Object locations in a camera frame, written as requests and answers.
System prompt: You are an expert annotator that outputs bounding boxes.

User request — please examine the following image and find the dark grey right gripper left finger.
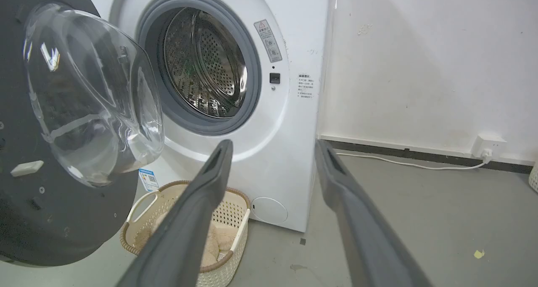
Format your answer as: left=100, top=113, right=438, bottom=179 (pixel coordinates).
left=116, top=139, right=234, bottom=287

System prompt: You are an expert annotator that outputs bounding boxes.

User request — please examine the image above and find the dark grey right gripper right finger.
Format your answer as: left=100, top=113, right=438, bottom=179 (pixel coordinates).
left=314, top=139, right=433, bottom=287

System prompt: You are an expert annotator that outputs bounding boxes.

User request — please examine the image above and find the black round washer door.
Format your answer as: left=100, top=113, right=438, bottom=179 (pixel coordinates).
left=0, top=0, right=165, bottom=267

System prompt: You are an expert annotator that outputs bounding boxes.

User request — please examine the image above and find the white front-load washing machine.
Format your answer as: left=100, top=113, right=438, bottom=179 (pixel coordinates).
left=80, top=0, right=337, bottom=233

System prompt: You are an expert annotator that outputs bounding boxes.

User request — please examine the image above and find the cream woven laundry basket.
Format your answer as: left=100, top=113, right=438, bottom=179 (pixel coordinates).
left=120, top=180, right=251, bottom=287

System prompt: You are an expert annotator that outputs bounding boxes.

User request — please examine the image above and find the blue energy label sticker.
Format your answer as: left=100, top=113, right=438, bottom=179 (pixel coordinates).
left=138, top=169, right=160, bottom=192

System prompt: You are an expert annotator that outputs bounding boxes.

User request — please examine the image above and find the white power cable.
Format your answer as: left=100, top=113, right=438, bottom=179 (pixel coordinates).
left=335, top=149, right=493, bottom=171

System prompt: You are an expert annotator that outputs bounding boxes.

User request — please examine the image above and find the white wall power socket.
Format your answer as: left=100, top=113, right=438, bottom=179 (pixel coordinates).
left=472, top=134, right=507, bottom=160

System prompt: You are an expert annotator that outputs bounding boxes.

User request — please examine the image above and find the white basket by wall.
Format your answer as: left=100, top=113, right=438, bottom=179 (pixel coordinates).
left=528, top=161, right=538, bottom=193

